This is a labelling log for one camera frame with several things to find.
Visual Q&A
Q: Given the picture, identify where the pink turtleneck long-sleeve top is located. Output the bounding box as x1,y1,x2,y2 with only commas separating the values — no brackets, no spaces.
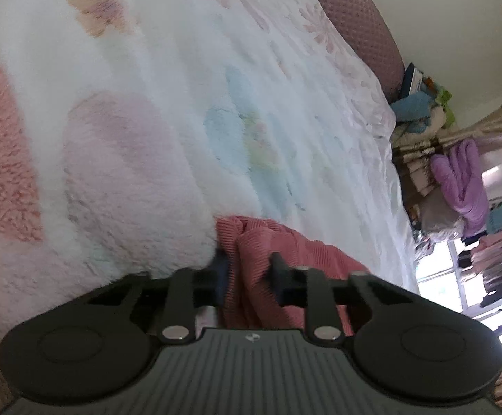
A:
216,216,368,329

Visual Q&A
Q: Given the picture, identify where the floral fleece bed blanket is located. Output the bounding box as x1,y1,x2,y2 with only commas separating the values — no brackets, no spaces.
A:
0,0,417,340

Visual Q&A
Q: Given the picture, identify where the blue plush toy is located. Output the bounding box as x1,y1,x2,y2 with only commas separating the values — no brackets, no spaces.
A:
391,92,435,134

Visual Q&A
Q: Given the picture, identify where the brown striped curtain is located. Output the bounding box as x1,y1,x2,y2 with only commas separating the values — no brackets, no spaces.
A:
393,105,502,210

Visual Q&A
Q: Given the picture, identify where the mauve quilted headboard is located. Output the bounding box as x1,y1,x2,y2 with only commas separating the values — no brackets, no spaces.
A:
318,0,405,103

